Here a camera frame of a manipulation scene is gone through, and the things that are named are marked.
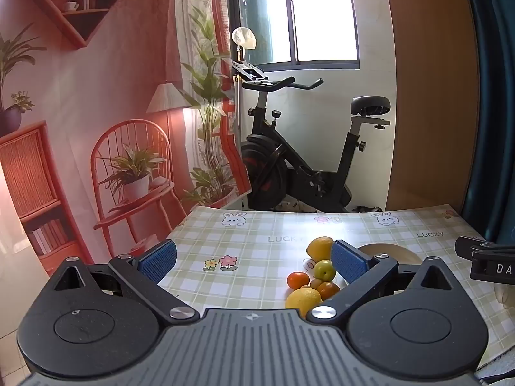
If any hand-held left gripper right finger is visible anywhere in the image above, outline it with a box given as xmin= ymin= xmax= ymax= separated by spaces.
xmin=306 ymin=239 xmax=456 ymax=326

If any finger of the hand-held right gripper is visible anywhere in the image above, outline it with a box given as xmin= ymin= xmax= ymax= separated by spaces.
xmin=454 ymin=235 xmax=496 ymax=259

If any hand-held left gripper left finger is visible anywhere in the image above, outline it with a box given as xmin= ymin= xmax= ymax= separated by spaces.
xmin=52 ymin=239 xmax=201 ymax=326

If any dark greenish orange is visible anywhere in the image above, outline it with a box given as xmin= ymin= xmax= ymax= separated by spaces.
xmin=317 ymin=281 xmax=341 ymax=301

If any beige oval plate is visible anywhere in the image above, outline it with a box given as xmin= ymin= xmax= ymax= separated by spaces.
xmin=356 ymin=243 xmax=421 ymax=268

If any large yellow lemon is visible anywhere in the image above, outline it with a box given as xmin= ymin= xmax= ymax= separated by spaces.
xmin=285 ymin=287 xmax=323 ymax=318

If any person's right hand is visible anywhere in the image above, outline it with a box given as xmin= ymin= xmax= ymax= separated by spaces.
xmin=497 ymin=281 xmax=515 ymax=310

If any large green plum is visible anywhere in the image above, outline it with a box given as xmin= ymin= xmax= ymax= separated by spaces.
xmin=314 ymin=259 xmax=336 ymax=282

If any bright orange tangerine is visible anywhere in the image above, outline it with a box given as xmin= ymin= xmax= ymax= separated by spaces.
xmin=287 ymin=272 xmax=310 ymax=290

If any green checked tablecloth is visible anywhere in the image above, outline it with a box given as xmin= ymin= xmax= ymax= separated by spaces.
xmin=157 ymin=203 xmax=515 ymax=374

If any black exercise bike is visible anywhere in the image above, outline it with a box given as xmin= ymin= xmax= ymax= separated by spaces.
xmin=239 ymin=77 xmax=392 ymax=214

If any dark teal curtain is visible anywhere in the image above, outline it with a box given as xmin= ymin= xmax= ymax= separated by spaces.
xmin=459 ymin=0 xmax=515 ymax=246

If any brown wooden panel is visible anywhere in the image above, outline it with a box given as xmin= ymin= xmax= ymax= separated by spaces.
xmin=381 ymin=0 xmax=481 ymax=212

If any metal stand with white cap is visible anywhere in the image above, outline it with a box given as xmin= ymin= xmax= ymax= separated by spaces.
xmin=231 ymin=26 xmax=269 ymax=210

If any window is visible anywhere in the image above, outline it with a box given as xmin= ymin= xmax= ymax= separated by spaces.
xmin=237 ymin=0 xmax=361 ymax=72

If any wall poster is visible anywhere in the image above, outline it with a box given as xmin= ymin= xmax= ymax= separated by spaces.
xmin=0 ymin=0 xmax=252 ymax=278

